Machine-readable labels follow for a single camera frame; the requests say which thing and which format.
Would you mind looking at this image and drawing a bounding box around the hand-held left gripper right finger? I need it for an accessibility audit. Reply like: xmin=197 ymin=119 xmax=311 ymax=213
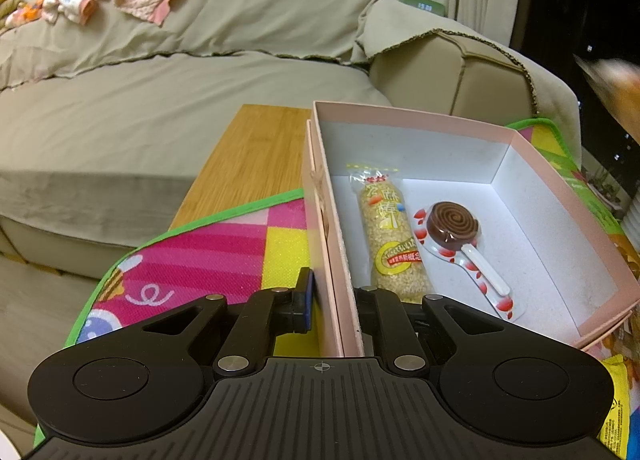
xmin=354 ymin=286 xmax=507 ymax=377

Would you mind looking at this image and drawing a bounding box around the puffed rice bar packet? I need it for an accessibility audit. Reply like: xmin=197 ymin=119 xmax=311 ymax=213
xmin=346 ymin=162 xmax=435 ymax=305

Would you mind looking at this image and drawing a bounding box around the beige sofa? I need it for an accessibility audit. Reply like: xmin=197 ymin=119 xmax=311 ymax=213
xmin=0 ymin=0 xmax=583 ymax=291

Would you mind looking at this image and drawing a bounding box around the yellow snack packet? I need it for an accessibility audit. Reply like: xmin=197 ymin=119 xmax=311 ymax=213
xmin=597 ymin=352 xmax=633 ymax=458

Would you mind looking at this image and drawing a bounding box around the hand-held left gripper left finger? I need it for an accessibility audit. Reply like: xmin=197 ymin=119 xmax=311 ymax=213
xmin=131 ymin=267 xmax=317 ymax=378

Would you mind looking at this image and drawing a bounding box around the blurred orange object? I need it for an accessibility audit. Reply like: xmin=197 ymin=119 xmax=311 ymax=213
xmin=574 ymin=54 xmax=640 ymax=128

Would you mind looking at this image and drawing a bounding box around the beige sofa cover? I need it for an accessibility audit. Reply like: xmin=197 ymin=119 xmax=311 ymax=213
xmin=0 ymin=0 xmax=583 ymax=235

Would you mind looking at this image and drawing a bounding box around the pink cardboard box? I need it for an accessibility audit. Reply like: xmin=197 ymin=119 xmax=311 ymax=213
xmin=300 ymin=100 xmax=640 ymax=358

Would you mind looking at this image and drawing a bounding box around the colourful cartoon play mat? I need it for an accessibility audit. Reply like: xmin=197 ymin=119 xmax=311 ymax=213
xmin=32 ymin=117 xmax=640 ymax=460

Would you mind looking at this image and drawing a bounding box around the brown swirl lollipop packet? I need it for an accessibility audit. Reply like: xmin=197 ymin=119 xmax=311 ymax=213
xmin=412 ymin=201 xmax=526 ymax=321

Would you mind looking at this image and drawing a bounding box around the small wooden table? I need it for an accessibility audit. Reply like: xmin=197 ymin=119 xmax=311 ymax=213
xmin=167 ymin=104 xmax=313 ymax=231

